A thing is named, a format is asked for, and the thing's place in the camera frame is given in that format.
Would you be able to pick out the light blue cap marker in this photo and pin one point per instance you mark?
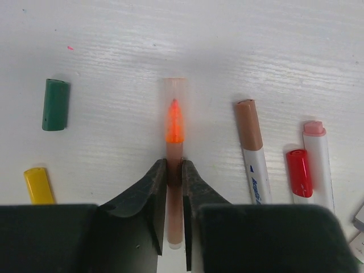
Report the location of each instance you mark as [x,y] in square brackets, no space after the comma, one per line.
[357,246]

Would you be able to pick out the brown cap marker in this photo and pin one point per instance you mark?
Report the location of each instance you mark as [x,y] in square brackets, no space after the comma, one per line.
[253,152]

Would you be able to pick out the red cap marker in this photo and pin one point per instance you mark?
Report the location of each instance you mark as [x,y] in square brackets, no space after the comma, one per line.
[299,175]

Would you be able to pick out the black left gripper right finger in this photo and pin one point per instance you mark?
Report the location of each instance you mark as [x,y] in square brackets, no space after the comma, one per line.
[196,192]

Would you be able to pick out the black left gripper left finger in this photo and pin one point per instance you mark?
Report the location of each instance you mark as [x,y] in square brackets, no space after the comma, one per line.
[146,197]

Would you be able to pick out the yellow pen cap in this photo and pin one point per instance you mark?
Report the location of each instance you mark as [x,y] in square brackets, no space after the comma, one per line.
[38,186]

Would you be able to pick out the pink cap marker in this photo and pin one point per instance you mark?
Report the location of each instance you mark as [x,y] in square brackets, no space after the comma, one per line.
[316,144]

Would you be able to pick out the grey cap marker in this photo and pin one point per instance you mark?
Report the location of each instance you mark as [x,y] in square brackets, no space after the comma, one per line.
[358,220]

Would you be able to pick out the dark green pen cap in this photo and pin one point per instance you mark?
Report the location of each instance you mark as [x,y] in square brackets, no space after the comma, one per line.
[56,105]

